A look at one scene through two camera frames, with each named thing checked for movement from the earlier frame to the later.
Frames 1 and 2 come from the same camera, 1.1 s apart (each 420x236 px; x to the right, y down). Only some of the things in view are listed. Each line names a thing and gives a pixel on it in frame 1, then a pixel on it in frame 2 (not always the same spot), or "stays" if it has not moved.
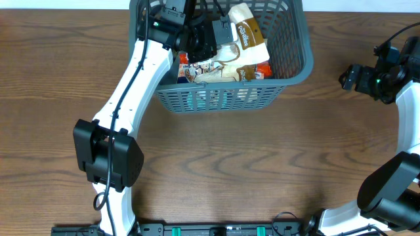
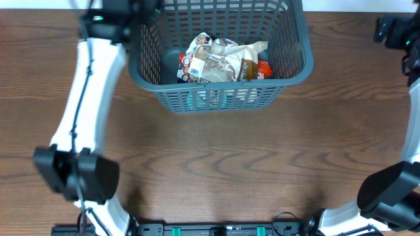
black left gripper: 205,52 → 148,8
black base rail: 203,229 stays
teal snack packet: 215,99 stays
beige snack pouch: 235,71 → 244,58
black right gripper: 361,83 → 394,39
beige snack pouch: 252,47 → 198,65
